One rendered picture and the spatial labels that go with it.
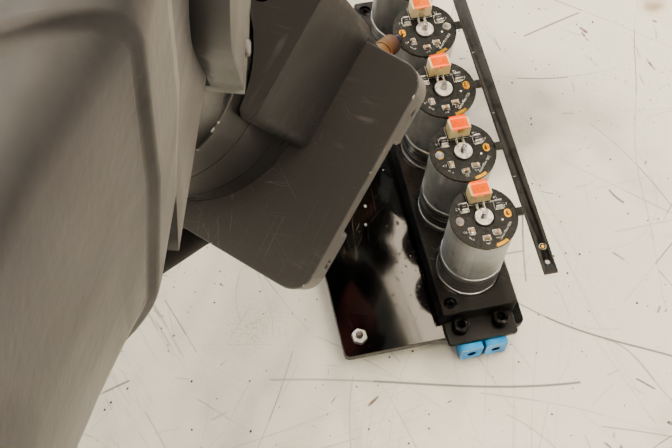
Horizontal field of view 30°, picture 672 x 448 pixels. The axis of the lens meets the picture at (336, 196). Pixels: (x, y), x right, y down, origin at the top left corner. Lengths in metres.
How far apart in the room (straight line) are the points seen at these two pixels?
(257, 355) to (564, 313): 0.12
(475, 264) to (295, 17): 0.21
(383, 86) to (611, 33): 0.28
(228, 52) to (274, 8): 0.10
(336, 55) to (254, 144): 0.03
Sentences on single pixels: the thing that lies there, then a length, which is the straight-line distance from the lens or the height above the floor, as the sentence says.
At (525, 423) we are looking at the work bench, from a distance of 0.49.
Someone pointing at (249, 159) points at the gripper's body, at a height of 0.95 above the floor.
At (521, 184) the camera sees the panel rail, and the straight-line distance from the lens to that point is 0.46.
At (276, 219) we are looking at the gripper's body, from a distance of 0.32.
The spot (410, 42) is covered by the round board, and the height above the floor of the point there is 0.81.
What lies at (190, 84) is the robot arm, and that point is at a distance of 0.17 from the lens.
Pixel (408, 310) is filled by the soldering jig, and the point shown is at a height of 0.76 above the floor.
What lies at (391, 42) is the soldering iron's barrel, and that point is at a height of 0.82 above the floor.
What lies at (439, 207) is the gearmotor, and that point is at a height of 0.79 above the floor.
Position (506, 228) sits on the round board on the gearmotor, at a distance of 0.46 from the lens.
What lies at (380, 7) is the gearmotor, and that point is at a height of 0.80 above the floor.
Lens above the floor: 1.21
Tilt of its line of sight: 62 degrees down
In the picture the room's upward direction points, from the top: 6 degrees clockwise
